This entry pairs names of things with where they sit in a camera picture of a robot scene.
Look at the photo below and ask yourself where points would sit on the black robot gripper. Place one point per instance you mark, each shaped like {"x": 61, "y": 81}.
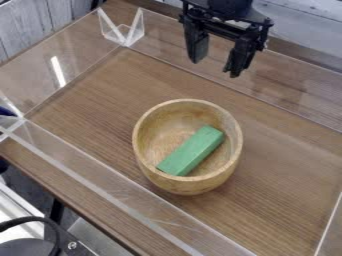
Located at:
{"x": 231, "y": 19}

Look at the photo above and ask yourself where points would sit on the green rectangular block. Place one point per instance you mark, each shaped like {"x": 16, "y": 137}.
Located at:
{"x": 194, "y": 150}

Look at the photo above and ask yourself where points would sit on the brown wooden bowl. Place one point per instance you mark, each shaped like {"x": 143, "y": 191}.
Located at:
{"x": 163, "y": 128}

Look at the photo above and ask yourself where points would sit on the black table leg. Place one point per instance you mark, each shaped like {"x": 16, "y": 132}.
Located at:
{"x": 56, "y": 211}

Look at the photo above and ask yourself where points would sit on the metal plate with screw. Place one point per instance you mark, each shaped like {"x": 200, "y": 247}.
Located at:
{"x": 72, "y": 247}

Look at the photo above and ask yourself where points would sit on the clear acrylic front wall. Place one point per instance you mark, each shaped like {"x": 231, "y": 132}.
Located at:
{"x": 134, "y": 215}

